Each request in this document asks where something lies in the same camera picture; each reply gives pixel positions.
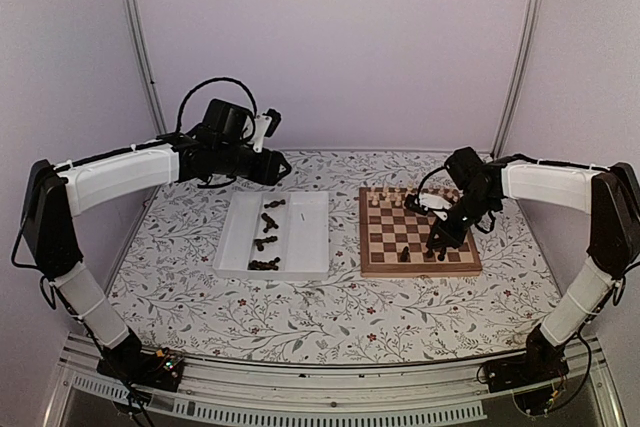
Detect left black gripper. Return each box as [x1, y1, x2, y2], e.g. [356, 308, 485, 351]
[216, 142, 293, 186]

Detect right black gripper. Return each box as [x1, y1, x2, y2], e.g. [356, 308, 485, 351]
[426, 190, 498, 250]

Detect dark chess piece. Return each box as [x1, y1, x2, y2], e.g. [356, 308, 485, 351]
[399, 245, 411, 263]
[437, 247, 447, 262]

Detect wooden chess board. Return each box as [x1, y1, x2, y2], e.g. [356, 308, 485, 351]
[359, 187, 482, 278]

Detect white plastic tray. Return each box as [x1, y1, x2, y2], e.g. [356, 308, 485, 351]
[213, 191, 330, 282]

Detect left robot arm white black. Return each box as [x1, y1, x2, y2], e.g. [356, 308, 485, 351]
[11, 99, 291, 381]

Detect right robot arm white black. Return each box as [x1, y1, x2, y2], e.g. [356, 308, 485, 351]
[423, 200, 590, 359]

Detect dark chess pieces in tray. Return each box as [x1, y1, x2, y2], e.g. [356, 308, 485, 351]
[247, 197, 287, 271]

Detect floral table cloth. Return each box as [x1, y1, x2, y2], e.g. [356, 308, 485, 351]
[94, 149, 564, 366]

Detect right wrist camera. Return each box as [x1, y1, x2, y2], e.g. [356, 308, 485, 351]
[404, 193, 452, 215]

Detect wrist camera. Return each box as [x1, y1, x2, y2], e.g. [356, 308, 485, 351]
[251, 108, 282, 153]
[404, 193, 452, 215]

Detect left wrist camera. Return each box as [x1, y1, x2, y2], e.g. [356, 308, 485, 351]
[251, 108, 282, 153]

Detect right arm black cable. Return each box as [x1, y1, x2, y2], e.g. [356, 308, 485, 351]
[409, 166, 456, 208]

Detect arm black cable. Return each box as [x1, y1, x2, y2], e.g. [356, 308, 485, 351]
[409, 166, 456, 208]
[174, 77, 260, 133]

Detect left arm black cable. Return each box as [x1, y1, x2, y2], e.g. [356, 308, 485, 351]
[174, 77, 260, 133]

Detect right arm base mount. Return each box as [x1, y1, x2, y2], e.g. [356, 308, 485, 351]
[477, 354, 569, 417]

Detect aluminium front rail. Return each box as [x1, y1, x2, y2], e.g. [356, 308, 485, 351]
[43, 335, 631, 426]

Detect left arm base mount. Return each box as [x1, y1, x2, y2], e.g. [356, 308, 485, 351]
[97, 346, 184, 393]

